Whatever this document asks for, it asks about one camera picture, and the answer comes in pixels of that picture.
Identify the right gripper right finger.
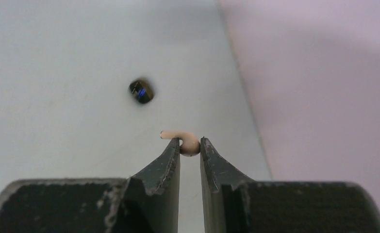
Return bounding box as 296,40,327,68
200,137,380,233

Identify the black and white earbud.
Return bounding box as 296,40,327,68
160,131,200,157

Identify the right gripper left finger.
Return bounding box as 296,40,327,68
0,138,180,233

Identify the black earbud charging case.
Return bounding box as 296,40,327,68
129,77,155,104

